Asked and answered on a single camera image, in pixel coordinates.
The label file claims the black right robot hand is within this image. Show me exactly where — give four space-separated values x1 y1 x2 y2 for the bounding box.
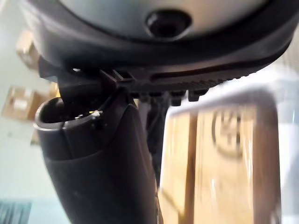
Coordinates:
18 0 299 224

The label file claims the large brown cardboard box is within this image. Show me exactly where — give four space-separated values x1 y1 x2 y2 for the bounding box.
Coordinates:
157 88 282 224

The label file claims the small brown cardboard box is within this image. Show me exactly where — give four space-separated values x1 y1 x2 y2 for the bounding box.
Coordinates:
1 85 51 122
15 30 41 70

